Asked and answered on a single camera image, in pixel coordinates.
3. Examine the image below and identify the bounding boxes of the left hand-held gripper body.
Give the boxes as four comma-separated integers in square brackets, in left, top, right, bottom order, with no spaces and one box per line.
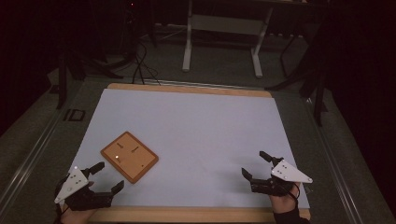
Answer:
[54,166,114,212]

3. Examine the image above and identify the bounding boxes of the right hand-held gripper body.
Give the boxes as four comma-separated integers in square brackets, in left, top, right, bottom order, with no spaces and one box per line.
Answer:
[249,157,314,198]

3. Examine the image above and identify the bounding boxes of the wooden board with slots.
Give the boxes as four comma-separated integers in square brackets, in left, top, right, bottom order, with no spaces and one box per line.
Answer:
[100,131,160,185]

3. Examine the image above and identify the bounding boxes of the person's left hand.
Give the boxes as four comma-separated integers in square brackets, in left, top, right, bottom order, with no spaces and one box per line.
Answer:
[60,209,97,224]

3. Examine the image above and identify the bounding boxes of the person's right hand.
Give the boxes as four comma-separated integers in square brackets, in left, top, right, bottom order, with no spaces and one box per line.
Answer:
[269,184,302,215]

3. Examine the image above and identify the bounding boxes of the white table mat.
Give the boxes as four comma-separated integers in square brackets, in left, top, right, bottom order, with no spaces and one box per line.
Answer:
[64,88,311,210]

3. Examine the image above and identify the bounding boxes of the black stand legs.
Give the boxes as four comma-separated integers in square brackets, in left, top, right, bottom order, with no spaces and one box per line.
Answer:
[265,29,330,127]

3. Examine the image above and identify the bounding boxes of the black stand leg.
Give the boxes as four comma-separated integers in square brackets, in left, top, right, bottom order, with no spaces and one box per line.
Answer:
[55,50,87,110]

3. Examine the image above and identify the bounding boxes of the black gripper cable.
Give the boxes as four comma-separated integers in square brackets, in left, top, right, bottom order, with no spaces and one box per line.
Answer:
[285,182,301,204]

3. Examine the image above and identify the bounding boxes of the metal floor rail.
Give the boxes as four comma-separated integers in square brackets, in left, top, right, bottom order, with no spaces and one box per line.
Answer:
[0,104,64,214]
[302,97,364,224]

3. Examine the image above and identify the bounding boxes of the small black floor frame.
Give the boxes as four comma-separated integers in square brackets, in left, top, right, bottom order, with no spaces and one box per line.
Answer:
[63,108,86,122]

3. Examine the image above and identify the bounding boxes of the black floor cables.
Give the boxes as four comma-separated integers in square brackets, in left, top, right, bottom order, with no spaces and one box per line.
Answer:
[131,38,163,87]

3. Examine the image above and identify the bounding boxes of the white metal stand frame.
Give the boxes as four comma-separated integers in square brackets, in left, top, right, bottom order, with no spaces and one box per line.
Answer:
[181,0,276,79]

